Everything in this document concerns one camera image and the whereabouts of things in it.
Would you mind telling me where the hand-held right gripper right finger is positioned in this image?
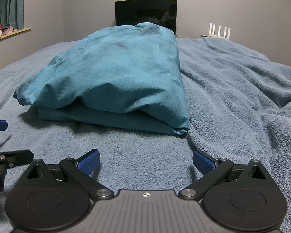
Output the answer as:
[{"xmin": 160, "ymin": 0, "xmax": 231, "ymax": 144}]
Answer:
[{"xmin": 178, "ymin": 150, "xmax": 272, "ymax": 200}]

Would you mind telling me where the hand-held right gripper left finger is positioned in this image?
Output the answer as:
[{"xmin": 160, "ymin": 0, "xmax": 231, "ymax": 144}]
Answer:
[{"xmin": 19, "ymin": 149, "xmax": 115, "ymax": 200}]

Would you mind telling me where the teal zip jacket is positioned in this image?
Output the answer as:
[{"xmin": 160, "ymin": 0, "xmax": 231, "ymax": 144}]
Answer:
[{"xmin": 13, "ymin": 22, "xmax": 190, "ymax": 136}]

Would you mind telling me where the wooden window sill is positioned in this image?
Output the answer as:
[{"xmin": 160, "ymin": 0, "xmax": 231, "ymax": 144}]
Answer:
[{"xmin": 0, "ymin": 27, "xmax": 32, "ymax": 40}]

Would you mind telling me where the white router with antennas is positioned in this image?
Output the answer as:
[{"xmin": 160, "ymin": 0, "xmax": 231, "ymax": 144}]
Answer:
[{"xmin": 200, "ymin": 23, "xmax": 231, "ymax": 40}]

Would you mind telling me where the black monitor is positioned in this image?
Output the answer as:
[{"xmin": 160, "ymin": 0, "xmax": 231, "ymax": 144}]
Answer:
[{"xmin": 115, "ymin": 0, "xmax": 178, "ymax": 36}]

